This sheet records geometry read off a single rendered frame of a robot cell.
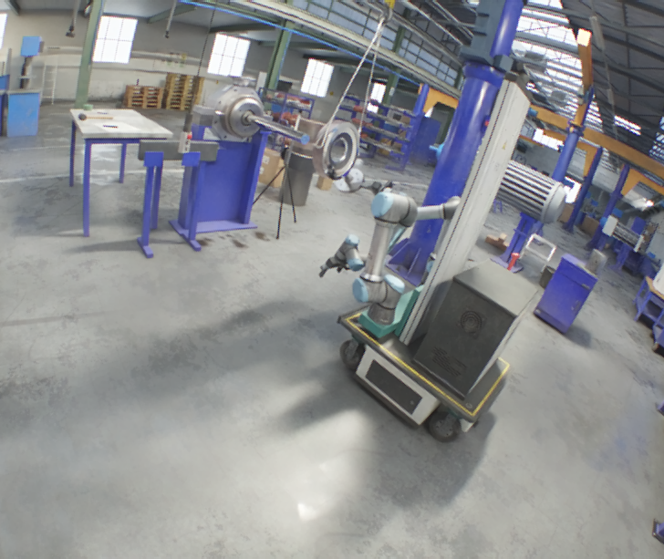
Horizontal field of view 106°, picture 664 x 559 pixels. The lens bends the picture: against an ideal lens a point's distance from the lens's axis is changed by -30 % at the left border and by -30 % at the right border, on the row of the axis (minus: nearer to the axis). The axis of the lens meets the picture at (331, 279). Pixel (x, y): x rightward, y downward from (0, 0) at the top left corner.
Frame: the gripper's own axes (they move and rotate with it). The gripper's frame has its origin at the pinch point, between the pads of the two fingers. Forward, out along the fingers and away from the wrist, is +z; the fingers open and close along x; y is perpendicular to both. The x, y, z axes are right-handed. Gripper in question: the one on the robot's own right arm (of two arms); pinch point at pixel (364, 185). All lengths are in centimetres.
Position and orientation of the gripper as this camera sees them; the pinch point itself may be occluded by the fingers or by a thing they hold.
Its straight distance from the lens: 240.8
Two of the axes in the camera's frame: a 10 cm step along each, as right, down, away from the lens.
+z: -7.8, -4.0, 4.7
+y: -5.4, 8.2, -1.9
